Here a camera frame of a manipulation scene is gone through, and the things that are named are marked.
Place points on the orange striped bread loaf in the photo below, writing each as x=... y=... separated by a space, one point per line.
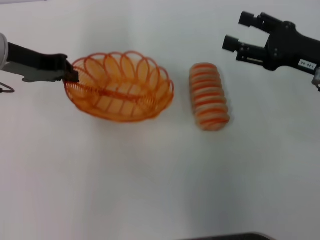
x=208 y=100

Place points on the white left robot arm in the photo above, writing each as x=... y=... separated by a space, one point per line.
x=2 y=50

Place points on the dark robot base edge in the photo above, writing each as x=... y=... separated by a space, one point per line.
x=225 y=237

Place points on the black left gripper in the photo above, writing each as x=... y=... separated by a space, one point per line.
x=37 y=61

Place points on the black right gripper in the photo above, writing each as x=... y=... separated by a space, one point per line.
x=287 y=47

